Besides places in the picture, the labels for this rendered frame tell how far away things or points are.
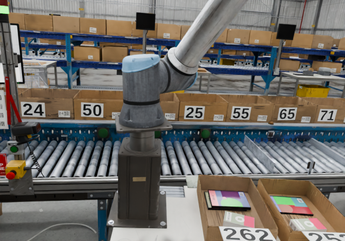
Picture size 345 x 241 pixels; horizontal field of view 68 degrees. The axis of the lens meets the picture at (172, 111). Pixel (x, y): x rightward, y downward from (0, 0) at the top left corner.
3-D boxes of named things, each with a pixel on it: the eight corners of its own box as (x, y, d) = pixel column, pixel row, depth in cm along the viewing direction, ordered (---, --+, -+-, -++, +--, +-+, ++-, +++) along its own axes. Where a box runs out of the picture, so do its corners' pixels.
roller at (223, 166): (226, 181, 160) (227, 174, 158) (204, 145, 209) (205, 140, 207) (233, 181, 160) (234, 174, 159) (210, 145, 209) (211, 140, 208)
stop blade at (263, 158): (271, 175, 167) (273, 162, 164) (243, 145, 210) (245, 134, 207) (272, 175, 167) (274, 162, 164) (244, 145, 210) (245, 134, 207)
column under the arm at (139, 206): (167, 228, 111) (171, 160, 102) (106, 227, 110) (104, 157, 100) (166, 192, 136) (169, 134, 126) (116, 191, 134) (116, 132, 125)
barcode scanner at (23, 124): (40, 144, 127) (35, 124, 123) (14, 147, 125) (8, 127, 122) (44, 138, 133) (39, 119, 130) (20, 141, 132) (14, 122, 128)
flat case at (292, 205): (313, 217, 124) (313, 214, 124) (273, 214, 124) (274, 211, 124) (300, 199, 137) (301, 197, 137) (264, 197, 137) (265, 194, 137)
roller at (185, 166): (185, 182, 156) (185, 174, 154) (172, 145, 205) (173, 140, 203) (193, 182, 156) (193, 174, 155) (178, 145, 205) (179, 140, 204)
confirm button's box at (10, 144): (7, 155, 129) (5, 143, 127) (10, 152, 132) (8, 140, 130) (22, 155, 130) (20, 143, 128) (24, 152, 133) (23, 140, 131)
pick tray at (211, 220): (204, 246, 103) (207, 226, 100) (195, 190, 140) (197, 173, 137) (274, 250, 104) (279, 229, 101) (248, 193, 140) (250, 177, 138)
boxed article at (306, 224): (325, 235, 113) (327, 228, 112) (298, 237, 111) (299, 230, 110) (314, 224, 119) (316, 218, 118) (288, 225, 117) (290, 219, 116)
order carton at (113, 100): (74, 120, 193) (73, 98, 187) (81, 109, 220) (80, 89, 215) (127, 121, 198) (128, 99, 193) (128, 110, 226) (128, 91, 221)
